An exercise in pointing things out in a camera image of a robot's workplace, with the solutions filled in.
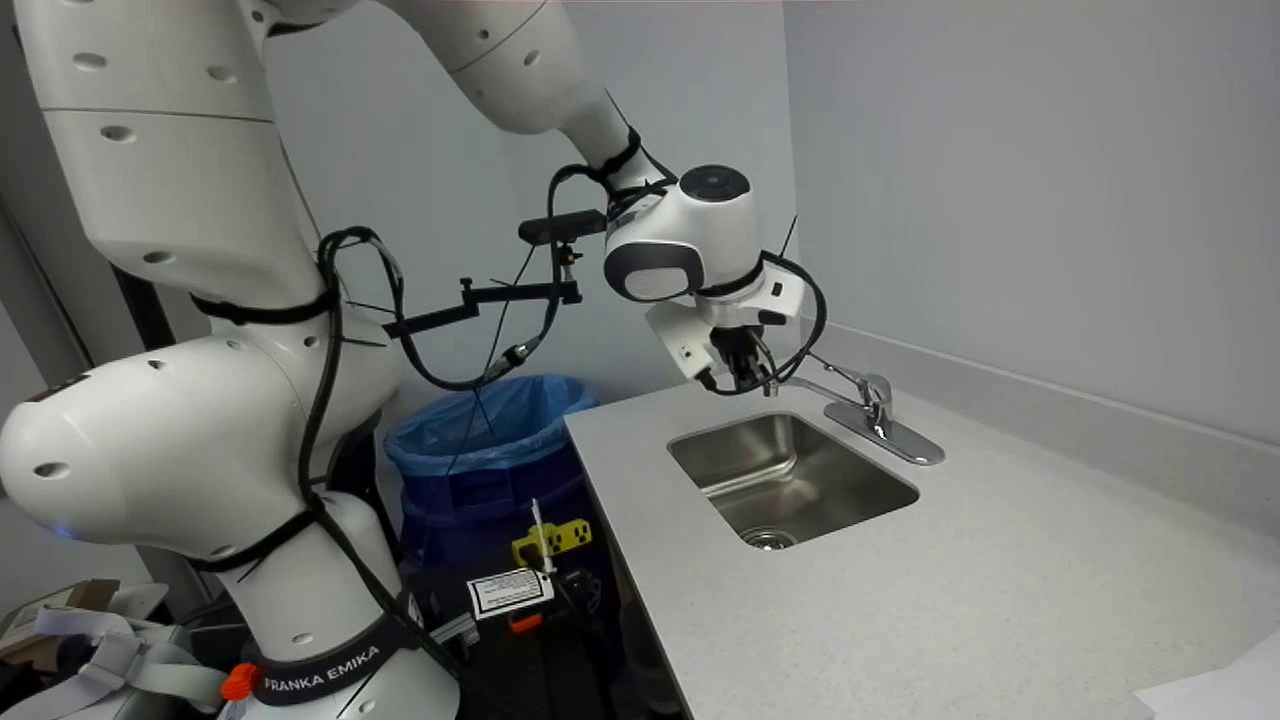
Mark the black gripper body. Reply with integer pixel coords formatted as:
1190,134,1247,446
704,321,775,375

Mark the chrome sink faucet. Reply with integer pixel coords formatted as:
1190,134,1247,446
765,346,946,472

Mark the stainless steel sink basin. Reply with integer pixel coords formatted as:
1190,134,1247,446
664,408,922,555

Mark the yellow tag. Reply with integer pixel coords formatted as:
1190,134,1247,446
509,515,594,570

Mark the blue bagged trash bin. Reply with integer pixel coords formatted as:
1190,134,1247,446
382,370,604,630

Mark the white label card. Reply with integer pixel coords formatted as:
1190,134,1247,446
464,569,558,620

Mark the grey counter backsplash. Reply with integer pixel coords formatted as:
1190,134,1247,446
813,324,1280,543

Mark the orange round knob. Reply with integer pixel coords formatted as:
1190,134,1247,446
217,658,263,708

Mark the brown cardboard box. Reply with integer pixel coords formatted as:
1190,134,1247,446
0,577,128,670

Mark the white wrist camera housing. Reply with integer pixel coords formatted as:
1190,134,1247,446
647,301,733,390

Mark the black bar-shaped camera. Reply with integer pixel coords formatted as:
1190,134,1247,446
516,206,612,247

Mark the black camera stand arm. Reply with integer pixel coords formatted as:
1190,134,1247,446
379,242,586,343

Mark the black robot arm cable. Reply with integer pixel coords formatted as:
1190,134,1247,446
294,125,831,402

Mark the grey strap bundle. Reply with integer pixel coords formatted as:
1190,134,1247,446
10,603,232,720

